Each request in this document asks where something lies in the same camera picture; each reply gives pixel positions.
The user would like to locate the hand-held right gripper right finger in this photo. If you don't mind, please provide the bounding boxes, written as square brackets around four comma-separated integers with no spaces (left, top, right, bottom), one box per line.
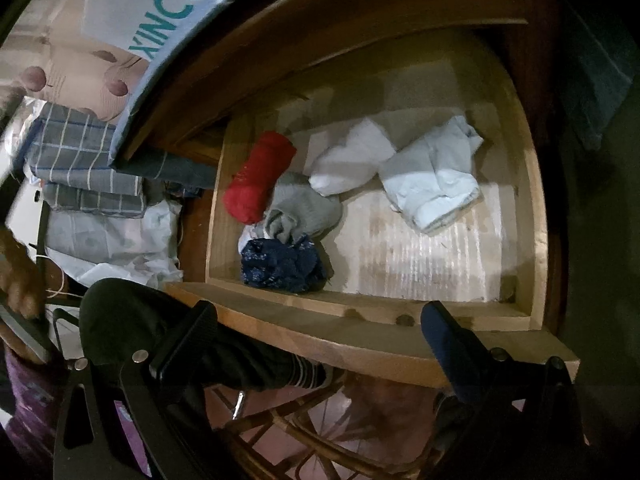
[420,301,591,480]

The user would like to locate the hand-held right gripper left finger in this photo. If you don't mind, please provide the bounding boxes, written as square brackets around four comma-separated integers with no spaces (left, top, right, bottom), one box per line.
[52,300,218,480]

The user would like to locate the black striped sock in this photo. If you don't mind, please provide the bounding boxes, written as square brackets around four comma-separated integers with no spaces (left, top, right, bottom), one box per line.
[79,278,346,396]

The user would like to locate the wooden drawer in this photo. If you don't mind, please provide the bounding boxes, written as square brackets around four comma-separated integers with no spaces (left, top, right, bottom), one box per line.
[165,27,581,388]

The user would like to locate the navy patterned underwear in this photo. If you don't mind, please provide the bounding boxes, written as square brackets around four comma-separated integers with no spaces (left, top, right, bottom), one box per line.
[240,237,328,295]

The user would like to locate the light blue underwear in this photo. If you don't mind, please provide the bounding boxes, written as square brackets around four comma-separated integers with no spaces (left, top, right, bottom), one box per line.
[378,115,485,234]

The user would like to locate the red underwear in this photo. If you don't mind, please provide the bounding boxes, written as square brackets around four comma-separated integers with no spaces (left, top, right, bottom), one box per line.
[222,131,297,225]

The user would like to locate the grey underwear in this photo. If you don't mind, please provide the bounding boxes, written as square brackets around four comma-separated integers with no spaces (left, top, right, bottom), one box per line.
[263,171,343,243]

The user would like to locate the white sock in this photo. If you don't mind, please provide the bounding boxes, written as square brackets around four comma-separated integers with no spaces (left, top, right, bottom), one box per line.
[308,117,396,197]

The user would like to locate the white shoe box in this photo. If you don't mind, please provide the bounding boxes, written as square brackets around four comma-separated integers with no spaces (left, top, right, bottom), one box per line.
[82,0,273,63]

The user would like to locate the person's left forearm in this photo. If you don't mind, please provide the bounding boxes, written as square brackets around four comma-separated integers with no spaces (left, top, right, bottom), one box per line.
[0,230,46,321]

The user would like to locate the person's purple clothing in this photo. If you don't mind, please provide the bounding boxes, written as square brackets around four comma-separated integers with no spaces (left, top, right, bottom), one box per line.
[0,350,151,480]

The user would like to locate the white plastic bag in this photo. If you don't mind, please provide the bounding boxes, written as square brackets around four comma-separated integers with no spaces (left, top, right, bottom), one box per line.
[42,200,185,288]

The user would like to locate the rattan chair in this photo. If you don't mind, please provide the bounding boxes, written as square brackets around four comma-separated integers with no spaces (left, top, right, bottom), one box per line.
[210,370,451,480]

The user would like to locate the grey plaid cloth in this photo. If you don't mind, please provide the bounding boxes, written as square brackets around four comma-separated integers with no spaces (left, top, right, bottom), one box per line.
[22,102,148,218]

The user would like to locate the blue checked cloth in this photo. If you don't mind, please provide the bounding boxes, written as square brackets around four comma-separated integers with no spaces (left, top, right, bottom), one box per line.
[109,0,637,196]

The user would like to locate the leaf print curtain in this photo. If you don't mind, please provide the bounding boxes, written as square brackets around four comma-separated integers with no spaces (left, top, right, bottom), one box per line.
[0,0,151,126]

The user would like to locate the wooden nightstand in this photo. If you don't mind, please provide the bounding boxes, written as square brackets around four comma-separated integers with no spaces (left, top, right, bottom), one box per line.
[120,0,566,311]

